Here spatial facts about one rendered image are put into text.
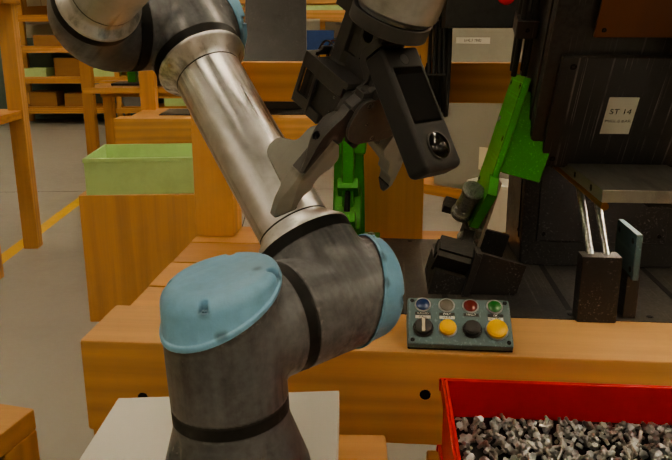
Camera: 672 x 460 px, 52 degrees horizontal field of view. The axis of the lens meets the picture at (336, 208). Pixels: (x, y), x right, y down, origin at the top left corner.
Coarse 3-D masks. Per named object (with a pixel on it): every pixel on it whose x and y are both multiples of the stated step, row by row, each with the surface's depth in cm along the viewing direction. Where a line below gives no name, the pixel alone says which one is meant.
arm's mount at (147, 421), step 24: (120, 408) 87; (144, 408) 86; (168, 408) 86; (312, 408) 84; (336, 408) 84; (120, 432) 81; (144, 432) 81; (168, 432) 81; (312, 432) 79; (336, 432) 79; (96, 456) 77; (120, 456) 76; (144, 456) 76; (312, 456) 75; (336, 456) 75
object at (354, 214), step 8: (344, 184) 138; (352, 184) 138; (336, 192) 141; (360, 192) 141; (336, 200) 140; (344, 200) 138; (360, 200) 140; (336, 208) 139; (344, 208) 137; (352, 208) 139; (360, 208) 139; (352, 216) 135; (360, 216) 138; (352, 224) 135; (360, 224) 138
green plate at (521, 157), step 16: (512, 80) 119; (528, 80) 110; (512, 96) 115; (528, 96) 112; (512, 112) 112; (528, 112) 112; (496, 128) 122; (512, 128) 112; (528, 128) 113; (496, 144) 117; (512, 144) 114; (528, 144) 114; (496, 160) 114; (512, 160) 114; (528, 160) 114; (544, 160) 114; (480, 176) 124; (496, 176) 114; (528, 176) 115
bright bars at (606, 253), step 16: (608, 240) 108; (592, 256) 106; (608, 256) 106; (576, 272) 109; (592, 272) 106; (608, 272) 106; (576, 288) 109; (592, 288) 107; (608, 288) 107; (576, 304) 109; (592, 304) 107; (608, 304) 107; (576, 320) 108; (592, 320) 108; (608, 320) 108
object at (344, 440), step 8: (344, 440) 86; (352, 440) 86; (360, 440) 86; (368, 440) 86; (376, 440) 86; (384, 440) 86; (344, 448) 84; (352, 448) 84; (360, 448) 84; (368, 448) 84; (376, 448) 84; (384, 448) 84; (344, 456) 82; (352, 456) 82; (360, 456) 82; (368, 456) 82; (376, 456) 82; (384, 456) 82
